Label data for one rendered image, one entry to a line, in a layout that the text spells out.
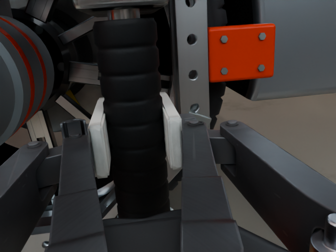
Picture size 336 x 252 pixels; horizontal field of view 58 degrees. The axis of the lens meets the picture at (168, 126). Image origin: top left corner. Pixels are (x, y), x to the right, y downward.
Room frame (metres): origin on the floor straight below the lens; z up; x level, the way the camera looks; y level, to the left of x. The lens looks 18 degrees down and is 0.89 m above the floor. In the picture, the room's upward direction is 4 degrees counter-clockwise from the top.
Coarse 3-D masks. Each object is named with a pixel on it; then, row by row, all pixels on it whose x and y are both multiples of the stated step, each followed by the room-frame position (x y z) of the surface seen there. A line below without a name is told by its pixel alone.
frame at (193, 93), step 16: (176, 0) 0.39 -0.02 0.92; (192, 0) 0.44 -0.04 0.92; (176, 16) 0.39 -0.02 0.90; (192, 16) 0.39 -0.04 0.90; (176, 32) 0.39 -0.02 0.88; (192, 32) 0.39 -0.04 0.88; (176, 48) 0.39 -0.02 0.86; (192, 48) 0.39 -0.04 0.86; (176, 64) 0.40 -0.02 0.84; (192, 64) 0.39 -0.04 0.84; (176, 80) 0.43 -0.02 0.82; (192, 80) 0.39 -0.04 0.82; (208, 80) 0.40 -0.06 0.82; (176, 96) 0.43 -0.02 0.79; (192, 96) 0.39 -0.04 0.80; (208, 96) 0.40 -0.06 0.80; (192, 112) 0.39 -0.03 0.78; (208, 112) 0.39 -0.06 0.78; (208, 128) 0.39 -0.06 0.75; (112, 192) 0.42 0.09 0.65; (112, 208) 0.38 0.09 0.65; (48, 224) 0.41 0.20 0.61; (32, 240) 0.37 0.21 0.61; (48, 240) 0.37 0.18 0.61
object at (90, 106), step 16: (16, 0) 0.62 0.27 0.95; (64, 0) 0.63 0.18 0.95; (64, 16) 0.63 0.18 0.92; (80, 16) 0.63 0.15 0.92; (80, 48) 0.62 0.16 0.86; (96, 48) 0.63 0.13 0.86; (80, 96) 0.63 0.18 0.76; (96, 96) 0.63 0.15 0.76; (48, 112) 0.62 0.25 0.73; (64, 112) 0.62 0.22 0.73
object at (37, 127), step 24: (48, 0) 0.48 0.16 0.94; (48, 24) 0.48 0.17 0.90; (168, 24) 0.48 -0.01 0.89; (48, 48) 0.52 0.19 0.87; (72, 48) 0.52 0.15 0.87; (168, 48) 0.52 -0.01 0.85; (72, 72) 0.48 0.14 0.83; (96, 72) 0.48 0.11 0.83; (168, 72) 0.52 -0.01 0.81; (48, 120) 0.48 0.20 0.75; (48, 144) 0.47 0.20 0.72
